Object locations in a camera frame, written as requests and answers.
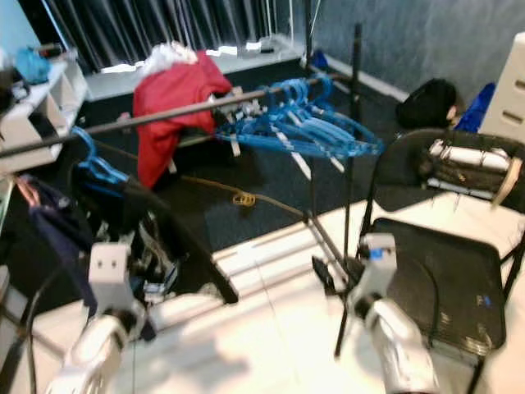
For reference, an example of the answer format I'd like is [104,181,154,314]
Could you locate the plain black garment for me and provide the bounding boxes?
[70,168,239,306]

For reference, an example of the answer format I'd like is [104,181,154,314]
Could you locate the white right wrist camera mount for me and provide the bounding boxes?
[357,233,399,300]

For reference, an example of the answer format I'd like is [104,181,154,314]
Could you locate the navy blue garment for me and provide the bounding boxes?
[18,176,99,317]

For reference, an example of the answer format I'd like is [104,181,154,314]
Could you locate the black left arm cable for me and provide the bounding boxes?
[21,263,83,394]

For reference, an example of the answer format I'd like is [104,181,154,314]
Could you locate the black round bag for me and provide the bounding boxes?
[395,78,460,131]

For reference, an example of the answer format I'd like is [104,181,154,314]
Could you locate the white cabinet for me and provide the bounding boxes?
[480,31,525,144]

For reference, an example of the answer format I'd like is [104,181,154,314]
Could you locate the blue plastic hanger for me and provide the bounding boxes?
[72,127,130,188]
[246,78,385,158]
[216,82,362,158]
[226,78,374,153]

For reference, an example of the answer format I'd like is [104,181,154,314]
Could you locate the blue bag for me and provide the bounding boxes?
[12,47,52,85]

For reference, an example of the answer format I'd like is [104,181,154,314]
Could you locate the white window ledge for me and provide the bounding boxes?
[86,37,304,103]

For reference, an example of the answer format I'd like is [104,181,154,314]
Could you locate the black folding chair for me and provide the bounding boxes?
[332,127,525,393]

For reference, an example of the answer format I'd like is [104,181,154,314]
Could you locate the black white clothes pile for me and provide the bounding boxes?
[418,135,525,206]

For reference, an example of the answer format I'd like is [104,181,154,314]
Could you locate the blue cloth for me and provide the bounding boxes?
[455,82,497,132]

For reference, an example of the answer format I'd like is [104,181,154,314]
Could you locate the yellow cable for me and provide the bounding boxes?
[180,174,308,216]

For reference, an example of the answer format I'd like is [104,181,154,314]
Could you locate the black metal clothes rack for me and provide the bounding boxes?
[0,23,366,358]

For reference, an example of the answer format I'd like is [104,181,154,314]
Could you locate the red garment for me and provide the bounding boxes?
[133,45,232,190]

